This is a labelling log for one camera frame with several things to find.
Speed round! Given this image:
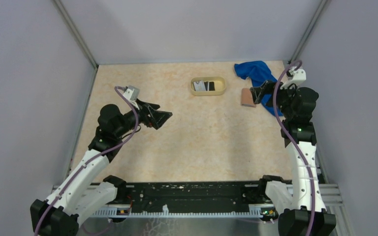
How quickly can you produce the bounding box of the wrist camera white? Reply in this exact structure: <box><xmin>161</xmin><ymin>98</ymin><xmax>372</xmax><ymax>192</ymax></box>
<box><xmin>123</xmin><ymin>86</ymin><xmax>140</xmax><ymax>102</ymax></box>
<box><xmin>283</xmin><ymin>66</ymin><xmax>307</xmax><ymax>89</ymax></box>

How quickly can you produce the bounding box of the cream plastic tray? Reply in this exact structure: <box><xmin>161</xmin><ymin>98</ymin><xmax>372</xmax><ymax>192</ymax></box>
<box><xmin>189</xmin><ymin>76</ymin><xmax>227</xmax><ymax>96</ymax></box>

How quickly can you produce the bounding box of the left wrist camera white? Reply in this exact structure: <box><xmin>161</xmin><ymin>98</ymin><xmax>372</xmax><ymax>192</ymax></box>
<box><xmin>123</xmin><ymin>86</ymin><xmax>140</xmax><ymax>102</ymax></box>

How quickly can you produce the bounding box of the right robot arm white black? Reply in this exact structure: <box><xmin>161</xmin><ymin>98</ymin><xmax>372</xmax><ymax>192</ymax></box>
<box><xmin>249</xmin><ymin>80</ymin><xmax>337</xmax><ymax>236</ymax></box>

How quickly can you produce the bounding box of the black VIP card in tray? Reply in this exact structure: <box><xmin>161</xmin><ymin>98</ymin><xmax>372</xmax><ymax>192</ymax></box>
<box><xmin>204</xmin><ymin>81</ymin><xmax>215</xmax><ymax>91</ymax></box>

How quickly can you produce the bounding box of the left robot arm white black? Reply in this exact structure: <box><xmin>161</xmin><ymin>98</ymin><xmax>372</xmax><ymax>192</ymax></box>
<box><xmin>30</xmin><ymin>100</ymin><xmax>173</xmax><ymax>236</ymax></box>

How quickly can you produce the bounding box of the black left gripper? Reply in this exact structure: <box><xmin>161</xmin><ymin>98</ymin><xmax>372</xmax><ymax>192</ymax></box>
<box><xmin>115</xmin><ymin>98</ymin><xmax>172</xmax><ymax>138</ymax></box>

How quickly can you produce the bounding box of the aluminium frame rail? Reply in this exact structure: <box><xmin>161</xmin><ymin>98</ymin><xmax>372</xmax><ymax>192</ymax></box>
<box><xmin>47</xmin><ymin>184</ymin><xmax>343</xmax><ymax>219</ymax></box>

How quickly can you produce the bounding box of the white black card in tray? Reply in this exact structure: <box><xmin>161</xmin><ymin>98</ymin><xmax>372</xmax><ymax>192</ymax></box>
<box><xmin>193</xmin><ymin>81</ymin><xmax>206</xmax><ymax>91</ymax></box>

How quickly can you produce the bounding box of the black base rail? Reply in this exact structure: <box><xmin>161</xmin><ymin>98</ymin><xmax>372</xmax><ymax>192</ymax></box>
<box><xmin>110</xmin><ymin>180</ymin><xmax>279</xmax><ymax>219</ymax></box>

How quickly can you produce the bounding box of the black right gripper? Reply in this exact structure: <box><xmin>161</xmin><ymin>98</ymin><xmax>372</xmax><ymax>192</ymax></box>
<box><xmin>251</xmin><ymin>80</ymin><xmax>299</xmax><ymax>119</ymax></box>

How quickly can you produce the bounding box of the tan leather card holder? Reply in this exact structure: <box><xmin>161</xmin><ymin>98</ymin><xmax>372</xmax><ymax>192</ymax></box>
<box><xmin>241</xmin><ymin>88</ymin><xmax>256</xmax><ymax>108</ymax></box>

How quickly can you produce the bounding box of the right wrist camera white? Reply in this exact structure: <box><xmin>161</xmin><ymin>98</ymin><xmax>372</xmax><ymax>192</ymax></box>
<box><xmin>283</xmin><ymin>66</ymin><xmax>307</xmax><ymax>89</ymax></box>

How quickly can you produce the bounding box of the blue cloth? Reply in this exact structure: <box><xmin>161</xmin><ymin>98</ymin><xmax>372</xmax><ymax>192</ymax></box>
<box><xmin>234</xmin><ymin>60</ymin><xmax>284</xmax><ymax>117</ymax></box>

